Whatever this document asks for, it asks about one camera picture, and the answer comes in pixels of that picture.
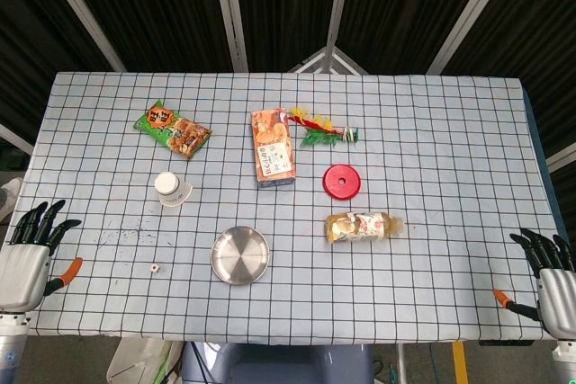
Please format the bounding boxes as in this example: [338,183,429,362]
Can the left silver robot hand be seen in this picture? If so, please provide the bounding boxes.
[0,199,85,314]

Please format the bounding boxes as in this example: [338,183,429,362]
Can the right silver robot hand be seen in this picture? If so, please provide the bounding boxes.
[492,227,576,341]

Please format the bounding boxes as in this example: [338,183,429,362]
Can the white paper cup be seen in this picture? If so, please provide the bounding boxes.
[153,171,194,209]

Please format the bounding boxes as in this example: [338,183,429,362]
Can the silver metal plate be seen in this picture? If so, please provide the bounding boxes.
[210,225,271,286]

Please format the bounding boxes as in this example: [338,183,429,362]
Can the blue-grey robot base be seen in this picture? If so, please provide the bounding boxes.
[182,342,374,384]

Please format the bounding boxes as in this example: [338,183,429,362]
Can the white plastic bag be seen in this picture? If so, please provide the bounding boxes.
[105,337,175,384]

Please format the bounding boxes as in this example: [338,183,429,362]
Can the blue checkered tablecloth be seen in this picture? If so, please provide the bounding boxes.
[0,70,571,343]

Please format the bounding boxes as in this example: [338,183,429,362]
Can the green snack bag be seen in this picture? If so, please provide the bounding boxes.
[132,100,213,160]

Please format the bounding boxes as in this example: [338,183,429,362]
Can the yellow tea bottle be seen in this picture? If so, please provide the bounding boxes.
[324,210,405,245]

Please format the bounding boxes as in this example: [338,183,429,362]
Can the red plastic disc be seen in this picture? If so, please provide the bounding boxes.
[321,164,362,200]

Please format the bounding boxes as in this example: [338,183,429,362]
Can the orange biscuit box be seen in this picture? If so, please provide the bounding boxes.
[250,107,298,191]

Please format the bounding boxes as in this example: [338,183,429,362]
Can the colourful feather shuttlecock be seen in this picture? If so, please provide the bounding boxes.
[287,106,360,149]

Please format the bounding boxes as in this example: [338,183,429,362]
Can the white aluminium frame bar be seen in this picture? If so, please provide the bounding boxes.
[0,121,36,156]
[545,141,576,174]

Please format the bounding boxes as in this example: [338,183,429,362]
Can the black cable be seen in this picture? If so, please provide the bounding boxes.
[188,342,215,384]

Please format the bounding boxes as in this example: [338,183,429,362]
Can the white triangular frame brace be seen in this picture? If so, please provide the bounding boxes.
[287,45,369,76]

